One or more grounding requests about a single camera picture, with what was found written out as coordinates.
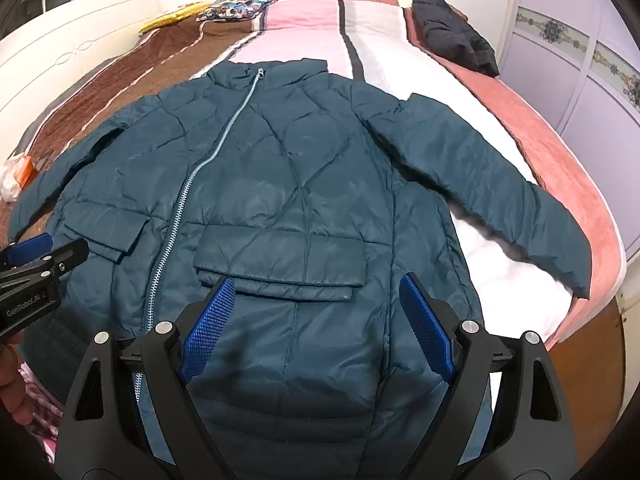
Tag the folded black jacket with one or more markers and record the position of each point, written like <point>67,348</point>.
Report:
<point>450,30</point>

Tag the white headboard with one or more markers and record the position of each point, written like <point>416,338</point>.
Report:
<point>60,50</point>

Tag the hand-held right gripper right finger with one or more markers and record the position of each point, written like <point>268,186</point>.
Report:
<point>427,325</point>

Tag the pink checked pajamas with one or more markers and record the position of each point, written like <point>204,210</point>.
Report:
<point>42,410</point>

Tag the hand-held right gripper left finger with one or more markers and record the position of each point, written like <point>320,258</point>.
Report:
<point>210,330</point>

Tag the striped bed blanket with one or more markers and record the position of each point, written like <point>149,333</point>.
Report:
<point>310,25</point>

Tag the colourful patterned pillow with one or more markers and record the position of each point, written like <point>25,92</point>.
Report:
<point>240,5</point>

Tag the person's left hand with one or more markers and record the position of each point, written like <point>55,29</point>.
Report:
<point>14,385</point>

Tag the lilac wardrobe with floral band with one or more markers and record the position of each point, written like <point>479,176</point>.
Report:
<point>575,85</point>

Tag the teal quilted jacket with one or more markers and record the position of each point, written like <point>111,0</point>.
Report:
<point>300,185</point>

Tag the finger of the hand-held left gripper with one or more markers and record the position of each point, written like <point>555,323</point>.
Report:
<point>30,248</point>
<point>62,257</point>

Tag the yellow pillow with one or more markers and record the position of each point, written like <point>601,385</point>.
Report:
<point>170,19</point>

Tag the orange and white packet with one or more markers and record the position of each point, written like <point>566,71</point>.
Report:
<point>22,167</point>

